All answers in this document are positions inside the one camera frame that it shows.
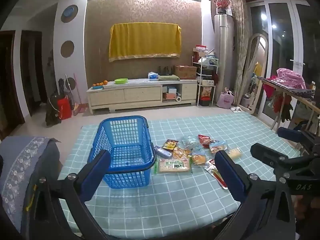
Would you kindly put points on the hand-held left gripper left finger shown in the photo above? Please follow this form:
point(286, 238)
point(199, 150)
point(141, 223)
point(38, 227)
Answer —
point(96, 172)

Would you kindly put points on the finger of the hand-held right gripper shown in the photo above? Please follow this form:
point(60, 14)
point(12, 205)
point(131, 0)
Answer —
point(290, 134)
point(268, 155)

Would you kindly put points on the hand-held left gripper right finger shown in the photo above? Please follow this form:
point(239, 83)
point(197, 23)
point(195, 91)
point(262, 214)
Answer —
point(231, 180)

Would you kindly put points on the blue plastic basket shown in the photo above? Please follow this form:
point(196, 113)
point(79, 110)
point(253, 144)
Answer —
point(125, 152)

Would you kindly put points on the green cracker packet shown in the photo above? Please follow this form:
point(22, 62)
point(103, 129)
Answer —
point(175, 166)

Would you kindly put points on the purple snack packet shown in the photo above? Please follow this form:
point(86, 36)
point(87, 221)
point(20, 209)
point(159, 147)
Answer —
point(170, 145)

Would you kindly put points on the red and white snack packet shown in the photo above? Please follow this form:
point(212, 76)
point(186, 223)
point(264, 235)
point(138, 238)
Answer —
point(212, 171)

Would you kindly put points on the light blue snack packet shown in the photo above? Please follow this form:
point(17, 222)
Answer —
point(218, 147)

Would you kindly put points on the wooden clothes rack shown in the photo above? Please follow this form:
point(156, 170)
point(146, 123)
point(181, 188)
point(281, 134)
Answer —
point(290, 97)

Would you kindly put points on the bread packet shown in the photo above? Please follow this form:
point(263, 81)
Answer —
point(198, 159)

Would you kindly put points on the white slippers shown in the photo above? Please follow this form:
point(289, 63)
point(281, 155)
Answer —
point(236, 109)

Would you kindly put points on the pink cloth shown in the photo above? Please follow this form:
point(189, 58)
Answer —
point(291, 78)

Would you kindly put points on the green checked tablecloth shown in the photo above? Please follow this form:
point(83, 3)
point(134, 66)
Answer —
point(180, 205)

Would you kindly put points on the pink bag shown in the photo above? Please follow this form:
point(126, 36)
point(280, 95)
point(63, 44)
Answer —
point(225, 100)

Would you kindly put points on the red bag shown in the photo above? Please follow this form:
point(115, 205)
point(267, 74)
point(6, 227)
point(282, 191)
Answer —
point(63, 108)

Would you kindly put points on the broom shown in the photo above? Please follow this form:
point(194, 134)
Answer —
point(78, 100)

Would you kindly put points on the black bag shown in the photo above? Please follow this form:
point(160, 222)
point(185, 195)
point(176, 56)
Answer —
point(53, 111)

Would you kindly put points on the arched floor mirror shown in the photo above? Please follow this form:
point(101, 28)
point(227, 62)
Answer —
point(256, 62)

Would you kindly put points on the beige cabinet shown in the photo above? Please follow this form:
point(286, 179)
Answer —
point(125, 95)

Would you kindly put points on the plate of oranges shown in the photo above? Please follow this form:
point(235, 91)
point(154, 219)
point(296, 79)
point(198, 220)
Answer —
point(98, 84)

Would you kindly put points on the glass sliding door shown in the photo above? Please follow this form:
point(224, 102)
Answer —
point(282, 42)

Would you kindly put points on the green bowl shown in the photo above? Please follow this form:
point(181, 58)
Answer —
point(121, 81)

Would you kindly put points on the white paper roll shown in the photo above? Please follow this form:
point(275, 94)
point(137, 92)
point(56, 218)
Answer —
point(179, 99)

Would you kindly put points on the white shelf rack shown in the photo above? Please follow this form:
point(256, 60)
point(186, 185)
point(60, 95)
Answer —
point(207, 80)

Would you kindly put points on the standing air conditioner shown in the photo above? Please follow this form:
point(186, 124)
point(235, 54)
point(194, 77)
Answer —
point(225, 55)

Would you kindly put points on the orange box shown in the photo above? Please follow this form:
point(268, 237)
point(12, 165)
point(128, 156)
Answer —
point(169, 96)

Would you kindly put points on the beige curtain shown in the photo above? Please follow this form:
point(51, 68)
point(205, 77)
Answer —
point(241, 42)

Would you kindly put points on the blue tissue box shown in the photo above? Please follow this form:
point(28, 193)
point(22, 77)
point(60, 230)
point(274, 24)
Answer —
point(153, 76)

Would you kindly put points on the cardboard box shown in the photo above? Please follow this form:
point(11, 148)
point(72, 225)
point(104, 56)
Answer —
point(185, 72)

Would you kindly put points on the green folded cloth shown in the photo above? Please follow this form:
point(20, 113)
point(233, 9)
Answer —
point(168, 77)

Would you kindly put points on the dark wooden door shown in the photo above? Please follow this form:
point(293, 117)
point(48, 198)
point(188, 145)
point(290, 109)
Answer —
point(33, 67)
point(7, 80)

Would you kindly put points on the dark bottles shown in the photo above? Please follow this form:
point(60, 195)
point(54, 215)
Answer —
point(165, 70)

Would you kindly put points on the yellow cloth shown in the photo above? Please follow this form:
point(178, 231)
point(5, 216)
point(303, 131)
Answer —
point(145, 41)

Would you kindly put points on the vase of red flowers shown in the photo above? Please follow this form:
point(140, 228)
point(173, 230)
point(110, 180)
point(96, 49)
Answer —
point(222, 5)

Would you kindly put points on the blue wall plate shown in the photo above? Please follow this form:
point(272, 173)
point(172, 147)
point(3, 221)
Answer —
point(68, 12)

